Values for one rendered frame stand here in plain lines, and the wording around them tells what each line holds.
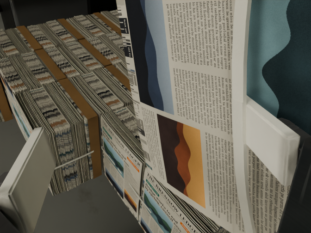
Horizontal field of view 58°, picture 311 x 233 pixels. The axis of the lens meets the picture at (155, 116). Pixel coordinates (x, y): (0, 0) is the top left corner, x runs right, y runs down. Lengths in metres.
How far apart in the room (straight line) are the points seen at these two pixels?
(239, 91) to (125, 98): 1.01
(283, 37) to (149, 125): 0.19
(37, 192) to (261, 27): 0.16
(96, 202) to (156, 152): 3.31
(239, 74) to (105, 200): 3.51
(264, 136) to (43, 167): 0.13
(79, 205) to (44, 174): 3.41
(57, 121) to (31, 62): 0.43
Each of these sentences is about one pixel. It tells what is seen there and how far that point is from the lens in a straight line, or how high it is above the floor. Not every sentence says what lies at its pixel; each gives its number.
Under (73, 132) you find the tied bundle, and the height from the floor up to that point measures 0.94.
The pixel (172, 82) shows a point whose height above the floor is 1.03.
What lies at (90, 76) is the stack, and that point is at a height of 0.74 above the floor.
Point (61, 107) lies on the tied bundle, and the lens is 1.15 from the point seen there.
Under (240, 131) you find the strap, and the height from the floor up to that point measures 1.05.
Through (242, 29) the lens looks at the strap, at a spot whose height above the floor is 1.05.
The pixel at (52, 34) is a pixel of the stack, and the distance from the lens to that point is 1.69.
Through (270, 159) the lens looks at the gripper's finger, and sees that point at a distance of 0.17.
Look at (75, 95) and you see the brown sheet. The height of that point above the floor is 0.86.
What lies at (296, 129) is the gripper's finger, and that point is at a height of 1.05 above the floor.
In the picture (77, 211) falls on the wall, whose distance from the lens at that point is 3.59.
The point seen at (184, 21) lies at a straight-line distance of 0.23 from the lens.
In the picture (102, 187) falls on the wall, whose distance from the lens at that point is 3.65.
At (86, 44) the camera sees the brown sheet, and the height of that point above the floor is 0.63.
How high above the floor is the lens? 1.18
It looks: 29 degrees down
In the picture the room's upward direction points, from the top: 113 degrees counter-clockwise
